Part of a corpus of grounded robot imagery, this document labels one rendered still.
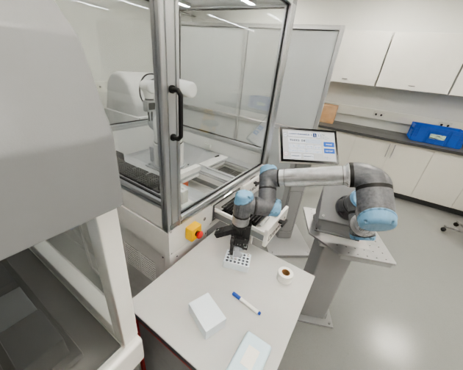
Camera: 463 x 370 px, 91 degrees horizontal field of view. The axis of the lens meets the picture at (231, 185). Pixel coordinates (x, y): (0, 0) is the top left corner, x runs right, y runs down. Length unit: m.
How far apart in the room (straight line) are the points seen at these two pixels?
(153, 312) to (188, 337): 0.17
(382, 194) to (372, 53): 3.60
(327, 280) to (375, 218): 0.95
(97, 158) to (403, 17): 4.66
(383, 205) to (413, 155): 3.35
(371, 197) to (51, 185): 0.85
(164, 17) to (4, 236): 0.67
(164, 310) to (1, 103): 0.84
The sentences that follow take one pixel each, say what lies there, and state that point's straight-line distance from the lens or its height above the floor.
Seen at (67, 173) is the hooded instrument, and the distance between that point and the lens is 0.41.
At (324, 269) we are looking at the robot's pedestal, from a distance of 1.69.
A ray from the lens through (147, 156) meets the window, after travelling 0.98.
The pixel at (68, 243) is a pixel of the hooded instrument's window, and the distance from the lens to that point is 0.48.
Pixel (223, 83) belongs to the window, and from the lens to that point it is 1.10.
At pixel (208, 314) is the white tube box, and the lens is 0.96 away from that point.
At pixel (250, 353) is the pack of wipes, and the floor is 0.81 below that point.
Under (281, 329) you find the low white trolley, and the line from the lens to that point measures 1.03.
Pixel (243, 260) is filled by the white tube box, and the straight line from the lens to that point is 1.16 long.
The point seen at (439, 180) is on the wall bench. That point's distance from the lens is 4.40.
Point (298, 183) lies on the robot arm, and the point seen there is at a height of 1.23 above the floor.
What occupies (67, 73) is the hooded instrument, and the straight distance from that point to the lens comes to 0.43.
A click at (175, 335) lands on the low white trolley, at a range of 0.98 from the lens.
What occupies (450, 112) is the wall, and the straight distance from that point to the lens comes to 4.88.
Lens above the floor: 1.62
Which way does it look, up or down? 28 degrees down
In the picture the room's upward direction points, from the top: 6 degrees clockwise
